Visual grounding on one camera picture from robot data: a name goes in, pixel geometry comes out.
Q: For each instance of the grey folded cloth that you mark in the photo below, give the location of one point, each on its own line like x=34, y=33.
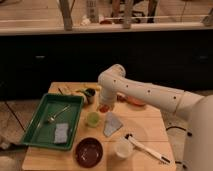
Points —
x=112, y=124

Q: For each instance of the metal spoon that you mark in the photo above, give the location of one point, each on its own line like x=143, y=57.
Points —
x=52, y=118

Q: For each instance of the grey sponge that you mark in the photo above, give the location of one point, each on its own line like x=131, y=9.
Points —
x=61, y=133

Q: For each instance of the wooden table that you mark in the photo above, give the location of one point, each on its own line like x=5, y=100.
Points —
x=146, y=125

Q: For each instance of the green plastic tray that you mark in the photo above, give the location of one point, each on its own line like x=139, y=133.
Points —
x=54, y=123

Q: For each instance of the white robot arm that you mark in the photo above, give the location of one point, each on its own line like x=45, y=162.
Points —
x=196, y=109

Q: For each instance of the red apple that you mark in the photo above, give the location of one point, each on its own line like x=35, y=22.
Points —
x=104, y=108

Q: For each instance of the white plastic cup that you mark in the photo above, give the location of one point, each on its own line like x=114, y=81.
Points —
x=123, y=148

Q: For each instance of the green plastic cup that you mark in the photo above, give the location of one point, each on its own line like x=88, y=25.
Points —
x=93, y=119

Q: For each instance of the dark red bowl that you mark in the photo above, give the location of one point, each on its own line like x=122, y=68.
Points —
x=88, y=152

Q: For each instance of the dark metal cup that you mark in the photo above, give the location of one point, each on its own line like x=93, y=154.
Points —
x=90, y=94

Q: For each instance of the orange bowl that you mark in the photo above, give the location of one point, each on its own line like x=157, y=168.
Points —
x=135, y=101

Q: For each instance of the yellow banana toy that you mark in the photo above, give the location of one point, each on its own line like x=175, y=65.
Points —
x=92, y=85

